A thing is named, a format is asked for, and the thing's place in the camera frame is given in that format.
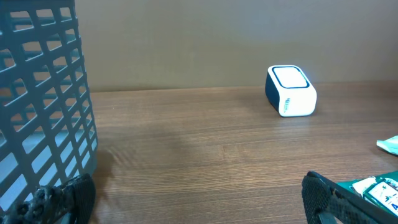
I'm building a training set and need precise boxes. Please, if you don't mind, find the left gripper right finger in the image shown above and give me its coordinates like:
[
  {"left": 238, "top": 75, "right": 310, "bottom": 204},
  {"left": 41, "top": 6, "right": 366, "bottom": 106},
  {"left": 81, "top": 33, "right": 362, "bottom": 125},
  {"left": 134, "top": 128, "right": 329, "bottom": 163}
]
[{"left": 302, "top": 171, "right": 397, "bottom": 224}]

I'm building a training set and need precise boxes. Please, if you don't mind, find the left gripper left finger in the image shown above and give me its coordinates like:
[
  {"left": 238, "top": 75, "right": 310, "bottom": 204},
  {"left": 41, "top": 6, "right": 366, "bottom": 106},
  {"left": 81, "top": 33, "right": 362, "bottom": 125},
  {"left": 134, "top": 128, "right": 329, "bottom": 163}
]
[{"left": 1, "top": 173, "right": 96, "bottom": 224}]

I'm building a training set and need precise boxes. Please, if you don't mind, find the light green wipes packet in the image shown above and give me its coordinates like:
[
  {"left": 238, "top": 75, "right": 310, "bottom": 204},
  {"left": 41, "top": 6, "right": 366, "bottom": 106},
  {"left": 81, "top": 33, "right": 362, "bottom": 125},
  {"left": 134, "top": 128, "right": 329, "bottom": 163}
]
[{"left": 376, "top": 136, "right": 398, "bottom": 155}]

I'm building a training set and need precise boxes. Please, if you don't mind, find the grey plastic shopping basket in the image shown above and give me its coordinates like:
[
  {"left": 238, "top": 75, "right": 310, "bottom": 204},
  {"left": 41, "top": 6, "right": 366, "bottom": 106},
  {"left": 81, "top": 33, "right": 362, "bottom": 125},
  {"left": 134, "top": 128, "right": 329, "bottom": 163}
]
[{"left": 1, "top": 1, "right": 98, "bottom": 212}]

